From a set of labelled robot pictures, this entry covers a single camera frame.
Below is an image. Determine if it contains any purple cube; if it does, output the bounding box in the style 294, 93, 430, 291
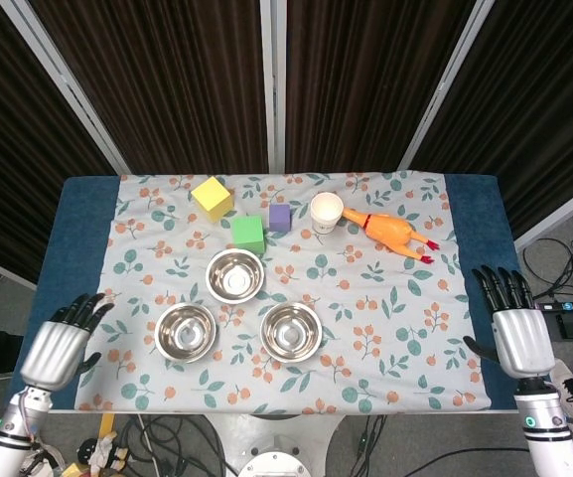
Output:
268, 203, 293, 234

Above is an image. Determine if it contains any orange rubber chicken toy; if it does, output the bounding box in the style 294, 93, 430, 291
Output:
341, 207, 436, 265

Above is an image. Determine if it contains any white partition frame post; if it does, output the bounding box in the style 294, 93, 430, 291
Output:
397, 0, 497, 173
258, 0, 288, 174
0, 0, 132, 176

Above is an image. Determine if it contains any white paper cup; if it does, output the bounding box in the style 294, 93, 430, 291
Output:
309, 192, 345, 235

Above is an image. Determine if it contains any metal bowl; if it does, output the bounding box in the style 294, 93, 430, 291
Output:
259, 301, 324, 365
154, 301, 217, 365
205, 247, 266, 304

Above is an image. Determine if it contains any floral tablecloth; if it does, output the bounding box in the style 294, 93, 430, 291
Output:
73, 171, 492, 416

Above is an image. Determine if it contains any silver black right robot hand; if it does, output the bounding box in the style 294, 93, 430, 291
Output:
463, 264, 556, 382

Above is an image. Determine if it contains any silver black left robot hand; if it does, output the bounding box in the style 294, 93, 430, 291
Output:
19, 292, 115, 393

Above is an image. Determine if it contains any yellow cube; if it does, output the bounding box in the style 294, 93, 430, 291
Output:
190, 176, 235, 224

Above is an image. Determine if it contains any blue table cover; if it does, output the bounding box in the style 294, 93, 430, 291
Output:
5, 173, 548, 413

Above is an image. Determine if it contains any dark pleated partition panel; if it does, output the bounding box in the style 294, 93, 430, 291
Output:
284, 0, 477, 175
27, 0, 270, 175
412, 0, 573, 239
0, 0, 118, 284

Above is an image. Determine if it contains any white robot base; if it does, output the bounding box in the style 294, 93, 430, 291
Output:
206, 411, 347, 477

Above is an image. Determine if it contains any white partition frame bar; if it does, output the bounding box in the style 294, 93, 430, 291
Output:
0, 249, 38, 291
513, 187, 573, 249

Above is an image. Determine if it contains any green cube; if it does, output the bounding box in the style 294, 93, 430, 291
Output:
230, 215, 268, 256

